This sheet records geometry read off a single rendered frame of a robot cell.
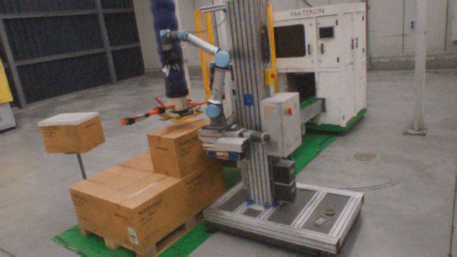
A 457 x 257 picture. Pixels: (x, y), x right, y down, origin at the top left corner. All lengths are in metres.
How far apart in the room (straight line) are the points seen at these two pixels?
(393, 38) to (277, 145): 9.25
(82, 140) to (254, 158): 2.18
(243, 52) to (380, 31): 9.21
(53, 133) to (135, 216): 2.03
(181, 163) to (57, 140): 1.91
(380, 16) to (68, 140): 9.70
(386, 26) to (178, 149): 9.49
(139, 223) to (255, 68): 1.59
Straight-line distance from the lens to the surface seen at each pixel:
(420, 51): 5.61
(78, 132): 4.38
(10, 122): 10.45
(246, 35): 2.87
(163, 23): 3.25
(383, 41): 11.87
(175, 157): 3.21
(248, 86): 2.91
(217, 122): 2.95
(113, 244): 3.49
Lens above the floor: 1.84
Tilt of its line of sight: 18 degrees down
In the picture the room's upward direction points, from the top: 7 degrees counter-clockwise
